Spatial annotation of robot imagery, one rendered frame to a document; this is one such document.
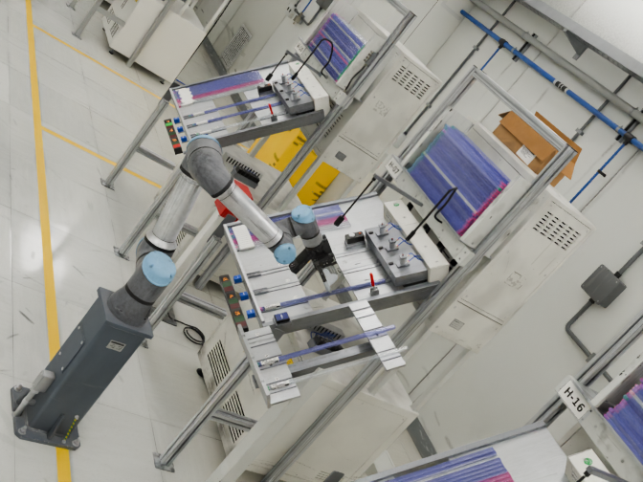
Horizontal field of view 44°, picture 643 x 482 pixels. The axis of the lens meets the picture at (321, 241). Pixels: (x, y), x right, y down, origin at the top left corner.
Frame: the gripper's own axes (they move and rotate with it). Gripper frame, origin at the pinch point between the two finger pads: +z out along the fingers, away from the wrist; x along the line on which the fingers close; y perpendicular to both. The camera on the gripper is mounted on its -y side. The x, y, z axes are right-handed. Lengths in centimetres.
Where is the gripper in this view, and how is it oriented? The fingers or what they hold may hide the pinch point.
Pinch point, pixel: (322, 281)
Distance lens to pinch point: 305.2
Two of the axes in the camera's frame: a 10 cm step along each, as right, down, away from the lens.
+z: 2.8, 7.3, 6.3
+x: -3.1, -5.5, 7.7
